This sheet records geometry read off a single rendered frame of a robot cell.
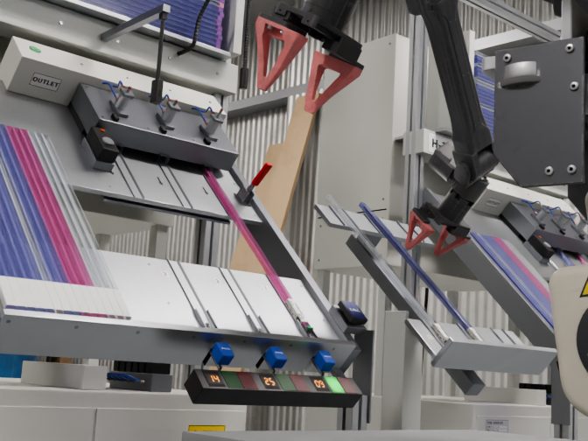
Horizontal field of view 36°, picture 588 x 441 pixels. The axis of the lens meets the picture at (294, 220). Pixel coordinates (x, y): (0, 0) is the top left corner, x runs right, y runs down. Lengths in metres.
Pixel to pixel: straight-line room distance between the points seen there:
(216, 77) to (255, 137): 3.96
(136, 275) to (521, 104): 0.73
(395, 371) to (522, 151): 0.99
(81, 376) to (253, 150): 4.44
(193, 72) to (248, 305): 0.69
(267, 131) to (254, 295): 4.41
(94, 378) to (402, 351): 0.64
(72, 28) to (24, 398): 0.76
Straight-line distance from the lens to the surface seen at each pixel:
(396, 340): 1.92
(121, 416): 1.71
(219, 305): 1.53
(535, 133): 1.00
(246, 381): 1.42
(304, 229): 5.37
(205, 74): 2.09
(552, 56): 1.02
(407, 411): 1.92
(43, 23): 1.91
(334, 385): 1.55
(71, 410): 1.66
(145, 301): 1.44
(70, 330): 1.30
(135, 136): 1.81
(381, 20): 5.54
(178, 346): 1.41
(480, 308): 4.69
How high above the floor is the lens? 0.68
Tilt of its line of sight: 10 degrees up
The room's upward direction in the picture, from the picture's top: 3 degrees clockwise
